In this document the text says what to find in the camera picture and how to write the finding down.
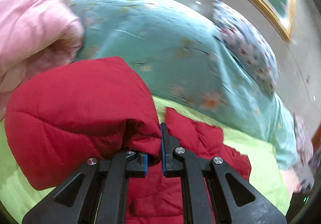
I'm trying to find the teal floral duvet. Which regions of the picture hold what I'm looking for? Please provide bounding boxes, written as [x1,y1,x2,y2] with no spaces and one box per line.
[70,0,298,170]

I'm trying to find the light green bed sheet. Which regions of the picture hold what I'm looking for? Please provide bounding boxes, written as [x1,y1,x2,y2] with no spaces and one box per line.
[1,96,291,223]

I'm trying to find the white patterned pillow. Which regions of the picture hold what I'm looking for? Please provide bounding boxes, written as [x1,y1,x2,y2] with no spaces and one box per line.
[212,0,278,97]

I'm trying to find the red quilted puffer jacket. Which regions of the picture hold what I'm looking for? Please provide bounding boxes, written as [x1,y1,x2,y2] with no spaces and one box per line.
[4,56,253,224]

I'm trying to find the pink folded quilt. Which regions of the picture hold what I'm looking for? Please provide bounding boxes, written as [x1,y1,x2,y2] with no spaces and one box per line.
[1,0,84,117]

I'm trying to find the pink plaid pillow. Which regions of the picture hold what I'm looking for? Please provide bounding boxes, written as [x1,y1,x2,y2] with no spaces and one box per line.
[280,114,314,195]

